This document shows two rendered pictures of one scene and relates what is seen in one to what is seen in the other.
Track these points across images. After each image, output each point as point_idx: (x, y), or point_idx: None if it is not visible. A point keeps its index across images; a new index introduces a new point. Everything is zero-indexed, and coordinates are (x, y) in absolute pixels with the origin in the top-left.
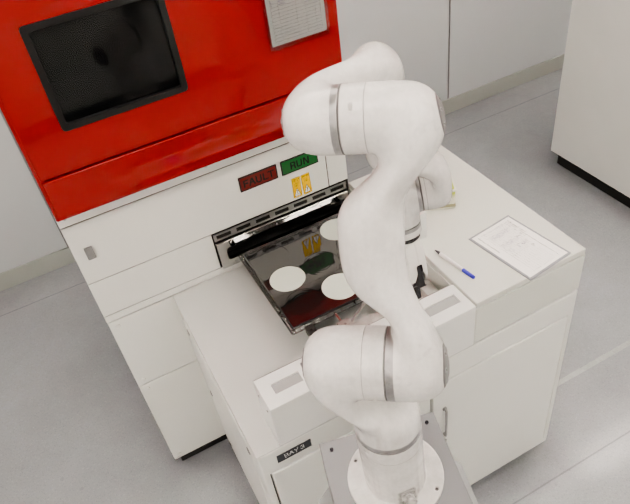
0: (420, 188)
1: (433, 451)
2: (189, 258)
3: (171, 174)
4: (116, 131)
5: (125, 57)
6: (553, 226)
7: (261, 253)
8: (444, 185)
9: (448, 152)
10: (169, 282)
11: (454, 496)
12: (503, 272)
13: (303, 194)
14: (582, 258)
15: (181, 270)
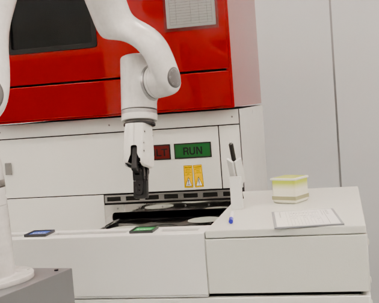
0: (145, 69)
1: (27, 275)
2: (81, 210)
3: (72, 113)
4: (41, 65)
5: (59, 13)
6: (361, 216)
7: (132, 220)
8: (148, 56)
9: (355, 188)
10: (60, 228)
11: None
12: (261, 224)
13: (194, 187)
14: (362, 238)
15: (72, 220)
